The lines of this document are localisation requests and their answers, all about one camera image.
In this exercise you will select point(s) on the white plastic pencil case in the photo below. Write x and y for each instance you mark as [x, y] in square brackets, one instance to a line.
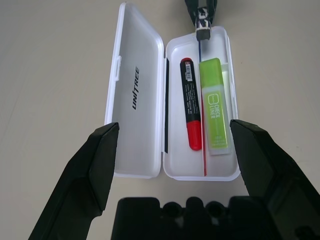
[145, 150]

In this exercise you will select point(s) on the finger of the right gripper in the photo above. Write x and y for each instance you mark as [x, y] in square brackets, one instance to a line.
[191, 11]
[212, 11]

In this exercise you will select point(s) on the green highlighter pen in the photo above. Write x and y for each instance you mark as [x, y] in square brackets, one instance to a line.
[215, 112]

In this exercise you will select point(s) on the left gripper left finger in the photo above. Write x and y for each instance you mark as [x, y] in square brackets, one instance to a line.
[85, 180]

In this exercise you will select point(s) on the black marker with red cap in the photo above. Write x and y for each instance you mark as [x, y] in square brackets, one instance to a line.
[191, 100]

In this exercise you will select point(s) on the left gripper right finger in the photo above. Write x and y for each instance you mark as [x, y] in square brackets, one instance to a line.
[275, 180]

